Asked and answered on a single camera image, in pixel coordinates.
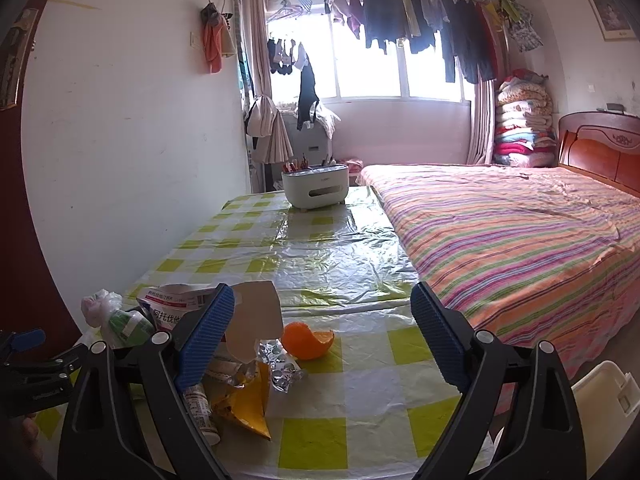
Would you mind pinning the black hanging garment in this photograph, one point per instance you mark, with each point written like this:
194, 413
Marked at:
307, 90

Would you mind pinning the rack of hanging socks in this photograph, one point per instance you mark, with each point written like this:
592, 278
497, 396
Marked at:
285, 57

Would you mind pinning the torn cardboard piece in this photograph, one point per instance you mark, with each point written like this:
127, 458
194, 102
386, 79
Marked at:
255, 320

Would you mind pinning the framed wall picture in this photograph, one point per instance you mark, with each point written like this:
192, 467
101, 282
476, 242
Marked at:
607, 10

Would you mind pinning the white washing machine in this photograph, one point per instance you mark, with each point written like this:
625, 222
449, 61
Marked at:
310, 140

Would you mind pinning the pale window curtain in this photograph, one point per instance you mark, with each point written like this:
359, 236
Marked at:
252, 35

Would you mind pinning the white plastic bin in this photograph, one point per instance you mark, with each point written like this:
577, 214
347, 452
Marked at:
607, 410

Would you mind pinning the window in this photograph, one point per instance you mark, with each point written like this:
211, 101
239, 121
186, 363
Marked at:
370, 70

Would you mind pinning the beige hanging cloth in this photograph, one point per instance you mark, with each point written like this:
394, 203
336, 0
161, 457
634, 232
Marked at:
267, 130

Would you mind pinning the white light switch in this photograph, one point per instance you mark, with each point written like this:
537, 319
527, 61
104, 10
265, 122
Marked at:
194, 40

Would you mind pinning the silver foil blister pack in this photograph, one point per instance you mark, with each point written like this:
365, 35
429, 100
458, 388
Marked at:
282, 367

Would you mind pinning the floral hanging garment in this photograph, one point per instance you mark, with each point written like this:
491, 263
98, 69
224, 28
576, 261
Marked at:
525, 27

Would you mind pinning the bunch of pens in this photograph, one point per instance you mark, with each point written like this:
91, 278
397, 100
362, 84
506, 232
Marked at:
300, 164

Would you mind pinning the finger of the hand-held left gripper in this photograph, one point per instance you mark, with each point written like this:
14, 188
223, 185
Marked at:
27, 339
55, 360

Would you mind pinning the dark red door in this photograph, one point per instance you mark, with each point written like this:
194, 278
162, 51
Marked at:
35, 220

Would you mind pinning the clear plastic bag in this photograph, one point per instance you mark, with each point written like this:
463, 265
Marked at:
100, 307

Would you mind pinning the striped bed sheet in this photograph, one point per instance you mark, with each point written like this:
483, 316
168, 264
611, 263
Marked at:
500, 240

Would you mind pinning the beige cloth on wall hook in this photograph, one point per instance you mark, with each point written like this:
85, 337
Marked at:
229, 40

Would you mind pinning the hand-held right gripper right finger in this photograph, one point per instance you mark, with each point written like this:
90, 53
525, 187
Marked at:
440, 332

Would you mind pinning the wooden bed headboard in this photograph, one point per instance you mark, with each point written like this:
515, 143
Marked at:
600, 147

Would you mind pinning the yellow wrapper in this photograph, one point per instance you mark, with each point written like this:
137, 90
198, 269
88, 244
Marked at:
245, 405

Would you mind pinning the small white labelled bottle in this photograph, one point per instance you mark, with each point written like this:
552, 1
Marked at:
200, 412

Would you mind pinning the green plastic bag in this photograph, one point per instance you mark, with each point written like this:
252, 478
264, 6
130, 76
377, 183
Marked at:
130, 327

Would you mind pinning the striped window curtain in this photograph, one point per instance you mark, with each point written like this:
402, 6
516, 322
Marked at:
482, 120

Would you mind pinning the orange hanging cloth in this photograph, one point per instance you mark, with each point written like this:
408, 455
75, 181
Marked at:
212, 45

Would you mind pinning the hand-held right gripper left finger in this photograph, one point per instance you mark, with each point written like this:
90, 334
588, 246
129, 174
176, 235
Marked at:
207, 332

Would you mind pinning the row of hanging clothes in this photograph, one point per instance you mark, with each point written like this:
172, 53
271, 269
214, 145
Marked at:
400, 15

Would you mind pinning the stack of folded quilts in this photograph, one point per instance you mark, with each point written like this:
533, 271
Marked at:
525, 120

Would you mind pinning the white medicine box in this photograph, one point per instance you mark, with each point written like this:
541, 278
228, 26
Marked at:
170, 302

